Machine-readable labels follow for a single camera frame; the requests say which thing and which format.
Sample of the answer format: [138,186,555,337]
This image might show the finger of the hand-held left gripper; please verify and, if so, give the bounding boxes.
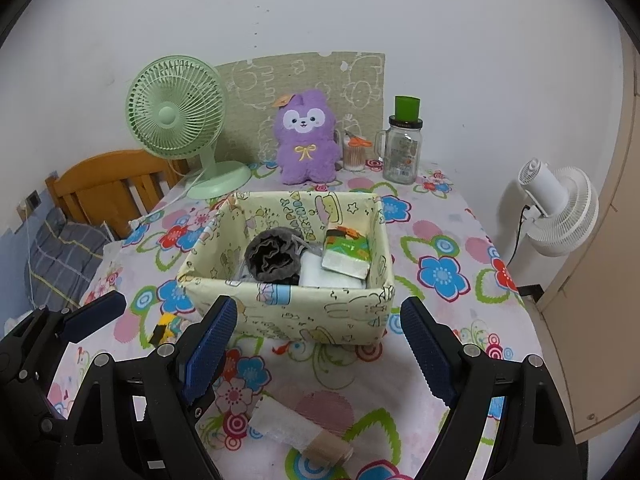
[2,290,127,391]

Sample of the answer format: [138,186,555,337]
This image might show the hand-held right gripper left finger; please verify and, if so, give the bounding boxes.
[55,295,239,480]

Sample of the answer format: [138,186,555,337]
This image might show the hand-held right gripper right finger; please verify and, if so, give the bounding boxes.
[401,296,584,480]

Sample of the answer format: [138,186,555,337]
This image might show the yellow printed storage box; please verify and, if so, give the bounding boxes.
[176,191,396,346]

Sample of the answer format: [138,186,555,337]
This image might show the grey drawstring pouch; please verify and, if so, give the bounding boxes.
[244,227,307,285]

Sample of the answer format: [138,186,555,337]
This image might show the green orange tissue pack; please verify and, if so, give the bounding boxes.
[320,227,372,279]

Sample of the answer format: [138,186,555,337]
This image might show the grey plaid pillow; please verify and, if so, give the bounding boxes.
[25,207,108,311]

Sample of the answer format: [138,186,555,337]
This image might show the wooden chair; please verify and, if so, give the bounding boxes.
[45,149,191,241]

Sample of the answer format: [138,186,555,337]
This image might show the white standing fan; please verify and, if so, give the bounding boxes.
[517,157,599,258]

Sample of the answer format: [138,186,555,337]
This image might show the glass mug jar black lid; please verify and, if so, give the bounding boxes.
[374,115,425,185]

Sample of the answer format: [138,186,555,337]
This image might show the beige door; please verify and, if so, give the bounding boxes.
[537,25,640,446]

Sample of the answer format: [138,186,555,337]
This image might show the small cup orange lid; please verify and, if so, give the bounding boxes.
[341,135,373,172]

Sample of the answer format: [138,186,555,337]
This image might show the purple plush toy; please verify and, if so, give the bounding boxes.
[272,89,341,186]

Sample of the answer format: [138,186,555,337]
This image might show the green desk fan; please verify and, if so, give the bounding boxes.
[125,55,252,200]

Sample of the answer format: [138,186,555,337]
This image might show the green plastic cup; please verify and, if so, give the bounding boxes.
[393,95,422,120]

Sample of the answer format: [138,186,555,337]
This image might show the green printed board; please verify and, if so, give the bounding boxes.
[215,51,386,171]

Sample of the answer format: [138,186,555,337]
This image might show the white fan cord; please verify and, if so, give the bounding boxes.
[129,169,203,227]

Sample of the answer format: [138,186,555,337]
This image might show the black power cable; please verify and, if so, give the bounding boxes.
[507,202,531,266]

